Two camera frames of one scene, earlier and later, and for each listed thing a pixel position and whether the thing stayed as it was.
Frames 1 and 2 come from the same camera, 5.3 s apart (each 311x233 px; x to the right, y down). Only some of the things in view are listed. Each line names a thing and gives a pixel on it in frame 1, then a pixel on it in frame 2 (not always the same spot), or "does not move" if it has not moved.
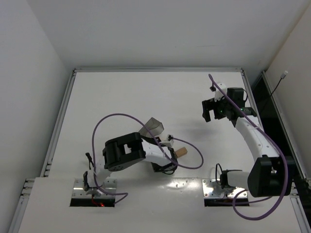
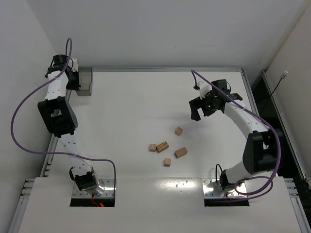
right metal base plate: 212,189 does not move
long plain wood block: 180,152 does not move
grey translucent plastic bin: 154,125 -> 85,79
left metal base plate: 110,185 does not move
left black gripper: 173,157 -> 73,81
